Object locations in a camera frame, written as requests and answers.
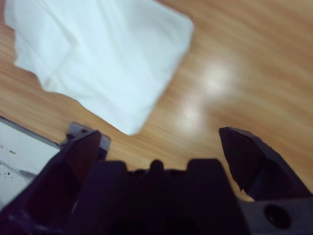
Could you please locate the white Unitree T-shirt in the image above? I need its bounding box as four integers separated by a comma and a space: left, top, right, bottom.
4, 0, 195, 137

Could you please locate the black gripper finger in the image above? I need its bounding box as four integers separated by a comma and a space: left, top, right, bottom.
0, 129, 102, 232
218, 126, 312, 201

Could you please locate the white block with dark post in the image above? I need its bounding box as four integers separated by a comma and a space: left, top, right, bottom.
61, 122, 112, 161

